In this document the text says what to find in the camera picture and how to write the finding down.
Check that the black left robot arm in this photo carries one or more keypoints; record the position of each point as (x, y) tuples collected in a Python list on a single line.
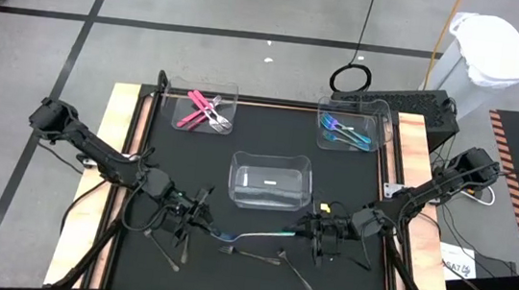
[(94, 152)]

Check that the yellow tape tag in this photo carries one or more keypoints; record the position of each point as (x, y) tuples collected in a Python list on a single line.
[(324, 207)]

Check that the black corner post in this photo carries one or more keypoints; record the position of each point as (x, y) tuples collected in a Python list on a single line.
[(163, 79)]

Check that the white paper sheet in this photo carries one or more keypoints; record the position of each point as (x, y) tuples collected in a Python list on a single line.
[(458, 255)]

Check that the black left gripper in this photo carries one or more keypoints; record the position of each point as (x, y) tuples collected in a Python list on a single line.
[(185, 212)]

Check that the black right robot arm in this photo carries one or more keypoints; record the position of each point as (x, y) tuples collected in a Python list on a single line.
[(428, 194)]

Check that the trash can with white bag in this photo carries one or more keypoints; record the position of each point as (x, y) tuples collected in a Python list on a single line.
[(492, 49)]

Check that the black computer tower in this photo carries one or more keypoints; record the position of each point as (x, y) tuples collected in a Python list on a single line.
[(422, 109)]

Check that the clear plastic bin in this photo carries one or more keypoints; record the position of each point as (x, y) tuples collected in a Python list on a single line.
[(270, 182), (384, 110), (171, 107)]

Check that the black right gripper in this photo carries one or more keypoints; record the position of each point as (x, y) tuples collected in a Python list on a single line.
[(330, 232)]

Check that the black table mat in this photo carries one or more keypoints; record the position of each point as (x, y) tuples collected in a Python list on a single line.
[(249, 289)]

